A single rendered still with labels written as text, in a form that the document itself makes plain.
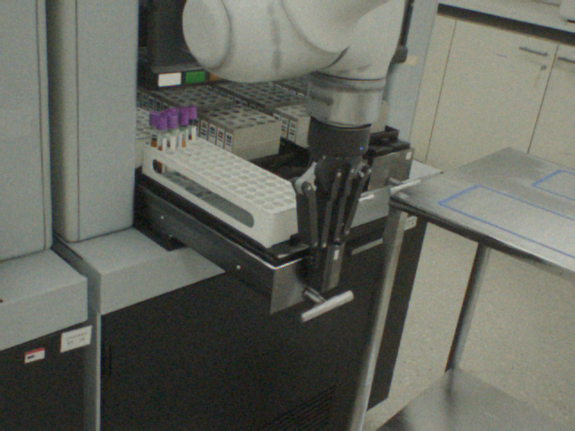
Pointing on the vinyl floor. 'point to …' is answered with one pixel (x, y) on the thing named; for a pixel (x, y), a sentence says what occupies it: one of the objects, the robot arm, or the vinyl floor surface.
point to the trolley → (565, 260)
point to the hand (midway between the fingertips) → (320, 265)
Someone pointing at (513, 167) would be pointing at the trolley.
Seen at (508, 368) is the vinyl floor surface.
